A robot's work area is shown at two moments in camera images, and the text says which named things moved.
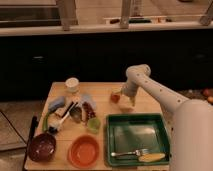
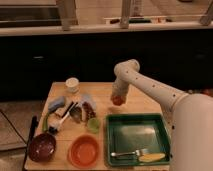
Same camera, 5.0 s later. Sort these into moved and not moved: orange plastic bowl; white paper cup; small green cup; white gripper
Moved: white gripper
Not moved: orange plastic bowl; small green cup; white paper cup
